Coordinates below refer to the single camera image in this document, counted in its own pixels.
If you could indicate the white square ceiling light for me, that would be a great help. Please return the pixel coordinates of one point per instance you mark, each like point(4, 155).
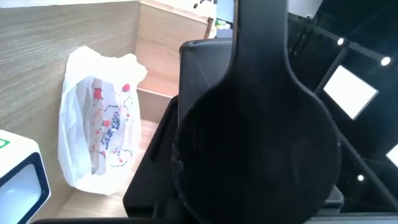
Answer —
point(393, 157)
point(349, 91)

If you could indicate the white barcode scanner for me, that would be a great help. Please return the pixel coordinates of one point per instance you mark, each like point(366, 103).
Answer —
point(15, 149)

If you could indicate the wooden counter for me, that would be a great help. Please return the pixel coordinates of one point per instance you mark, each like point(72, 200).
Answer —
point(31, 62)

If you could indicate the black frying pan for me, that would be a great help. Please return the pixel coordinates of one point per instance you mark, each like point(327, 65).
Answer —
point(255, 140)

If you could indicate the white plastic shopping bag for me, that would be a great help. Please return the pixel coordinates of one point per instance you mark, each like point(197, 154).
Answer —
point(77, 155)

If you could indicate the black checkout terminal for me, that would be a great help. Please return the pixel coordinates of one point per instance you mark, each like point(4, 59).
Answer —
point(199, 71)

